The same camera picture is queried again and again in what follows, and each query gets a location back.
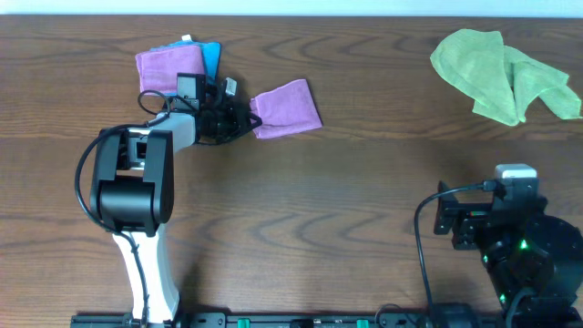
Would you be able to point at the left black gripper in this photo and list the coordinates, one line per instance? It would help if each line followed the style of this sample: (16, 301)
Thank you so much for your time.
(232, 121)

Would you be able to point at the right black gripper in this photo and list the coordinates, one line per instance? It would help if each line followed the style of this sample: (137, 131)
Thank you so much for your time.
(442, 209)

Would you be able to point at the purple microfiber cloth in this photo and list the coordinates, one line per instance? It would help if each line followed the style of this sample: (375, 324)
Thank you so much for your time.
(285, 110)

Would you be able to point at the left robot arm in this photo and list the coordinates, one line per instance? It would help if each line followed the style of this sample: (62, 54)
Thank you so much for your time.
(132, 186)

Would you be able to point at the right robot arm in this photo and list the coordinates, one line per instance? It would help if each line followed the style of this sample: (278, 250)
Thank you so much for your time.
(533, 260)

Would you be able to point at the folded blue cloth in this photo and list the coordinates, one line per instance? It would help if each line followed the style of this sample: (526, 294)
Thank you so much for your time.
(210, 53)

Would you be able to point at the folded purple cloth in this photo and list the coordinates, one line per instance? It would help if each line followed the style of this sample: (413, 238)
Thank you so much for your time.
(158, 69)

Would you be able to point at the green microfiber cloth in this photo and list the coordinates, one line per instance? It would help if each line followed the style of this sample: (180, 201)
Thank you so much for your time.
(502, 80)

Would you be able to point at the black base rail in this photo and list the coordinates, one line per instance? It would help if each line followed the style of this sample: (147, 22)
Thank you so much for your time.
(222, 320)

